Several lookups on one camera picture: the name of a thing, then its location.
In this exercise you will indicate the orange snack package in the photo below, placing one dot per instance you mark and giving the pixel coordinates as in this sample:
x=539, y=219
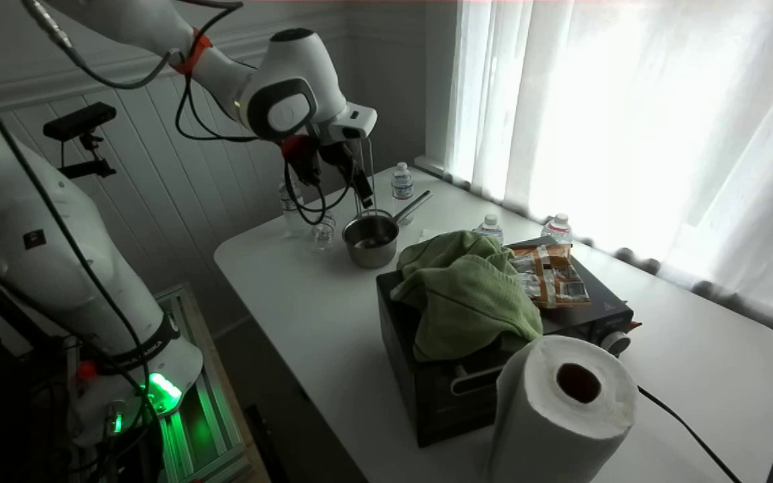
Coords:
x=550, y=271

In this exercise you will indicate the black camera on stand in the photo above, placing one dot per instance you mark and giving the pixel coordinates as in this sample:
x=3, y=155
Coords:
x=81, y=122

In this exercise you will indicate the white paper towel roll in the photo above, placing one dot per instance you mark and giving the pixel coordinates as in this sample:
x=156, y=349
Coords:
x=539, y=430

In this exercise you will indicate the white sheer curtain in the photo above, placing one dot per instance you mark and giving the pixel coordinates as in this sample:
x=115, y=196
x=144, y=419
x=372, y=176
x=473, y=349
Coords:
x=637, y=117

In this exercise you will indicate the black toaster oven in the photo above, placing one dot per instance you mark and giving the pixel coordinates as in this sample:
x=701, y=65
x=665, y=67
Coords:
x=442, y=392

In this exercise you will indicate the green cloth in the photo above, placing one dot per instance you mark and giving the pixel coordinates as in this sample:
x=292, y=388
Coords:
x=468, y=304

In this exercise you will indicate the robot mounting stand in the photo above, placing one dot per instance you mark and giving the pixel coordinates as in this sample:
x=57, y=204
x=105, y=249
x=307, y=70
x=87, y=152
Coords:
x=217, y=392

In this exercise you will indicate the small clear water bottle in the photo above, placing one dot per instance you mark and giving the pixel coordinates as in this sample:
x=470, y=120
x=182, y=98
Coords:
x=401, y=180
x=559, y=232
x=492, y=228

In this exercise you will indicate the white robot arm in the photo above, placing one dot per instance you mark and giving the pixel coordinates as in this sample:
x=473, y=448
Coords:
x=46, y=251

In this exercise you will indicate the crushed clear plastic bottle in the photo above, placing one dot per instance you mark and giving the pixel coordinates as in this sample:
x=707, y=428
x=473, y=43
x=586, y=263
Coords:
x=324, y=232

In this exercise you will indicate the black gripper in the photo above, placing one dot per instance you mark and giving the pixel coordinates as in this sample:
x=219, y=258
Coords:
x=344, y=155

